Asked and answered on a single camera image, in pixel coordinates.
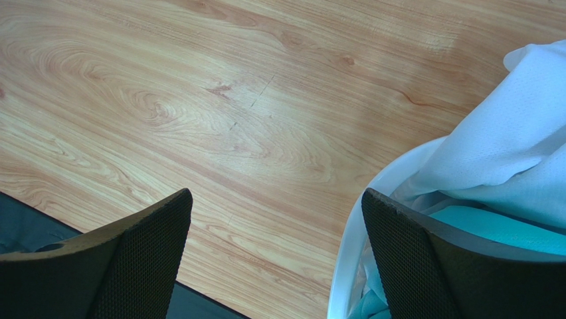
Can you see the mint green t-shirt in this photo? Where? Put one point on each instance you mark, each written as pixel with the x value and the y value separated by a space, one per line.
pixel 371 301

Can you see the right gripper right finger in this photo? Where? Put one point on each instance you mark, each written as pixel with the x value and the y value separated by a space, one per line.
pixel 430 269

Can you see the black cloth strip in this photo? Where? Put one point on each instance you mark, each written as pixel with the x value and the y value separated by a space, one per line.
pixel 26 229

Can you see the white laundry basket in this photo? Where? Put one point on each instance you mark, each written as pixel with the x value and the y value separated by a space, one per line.
pixel 344 294

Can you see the white t-shirt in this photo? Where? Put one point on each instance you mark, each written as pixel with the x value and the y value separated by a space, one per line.
pixel 508 155

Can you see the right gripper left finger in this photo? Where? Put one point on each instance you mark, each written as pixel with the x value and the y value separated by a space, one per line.
pixel 125 269

